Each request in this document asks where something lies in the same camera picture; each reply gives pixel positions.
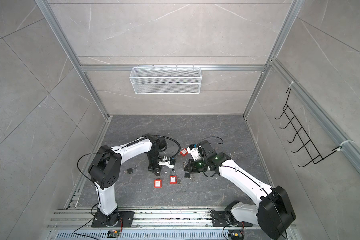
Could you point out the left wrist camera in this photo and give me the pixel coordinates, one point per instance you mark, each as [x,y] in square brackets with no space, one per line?
[165,161]

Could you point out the red padlock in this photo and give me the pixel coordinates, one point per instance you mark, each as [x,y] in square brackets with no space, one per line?
[173,177]
[184,152]
[157,183]

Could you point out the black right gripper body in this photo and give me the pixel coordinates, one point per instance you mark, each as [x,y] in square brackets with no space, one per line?
[197,166]

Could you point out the black wire hook rack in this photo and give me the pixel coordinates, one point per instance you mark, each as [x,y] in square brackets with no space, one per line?
[302,136]

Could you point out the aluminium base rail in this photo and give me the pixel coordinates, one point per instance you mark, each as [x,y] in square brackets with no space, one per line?
[144,218]

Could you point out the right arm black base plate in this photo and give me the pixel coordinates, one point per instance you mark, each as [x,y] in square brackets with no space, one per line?
[222,219]

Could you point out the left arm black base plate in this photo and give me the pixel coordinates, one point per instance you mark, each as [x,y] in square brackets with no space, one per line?
[114,220]

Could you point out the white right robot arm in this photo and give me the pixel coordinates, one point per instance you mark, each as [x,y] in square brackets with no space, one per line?
[272,209]

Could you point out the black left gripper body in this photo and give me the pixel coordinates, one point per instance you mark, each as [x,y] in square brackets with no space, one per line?
[154,159]

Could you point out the aluminium frame left rail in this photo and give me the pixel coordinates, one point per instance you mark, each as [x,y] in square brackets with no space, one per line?
[81,181]

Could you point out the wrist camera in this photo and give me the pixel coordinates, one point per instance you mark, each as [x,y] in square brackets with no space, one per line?
[193,150]
[165,161]

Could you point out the white wire mesh basket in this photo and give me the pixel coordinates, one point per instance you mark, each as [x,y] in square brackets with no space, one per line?
[166,80]

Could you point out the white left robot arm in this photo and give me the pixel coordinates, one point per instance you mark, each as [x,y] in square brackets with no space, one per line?
[105,169]

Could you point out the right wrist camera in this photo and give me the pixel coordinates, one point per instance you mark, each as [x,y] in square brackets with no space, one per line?
[193,150]

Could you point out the slotted cable duct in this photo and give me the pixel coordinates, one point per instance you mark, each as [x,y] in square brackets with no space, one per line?
[197,234]

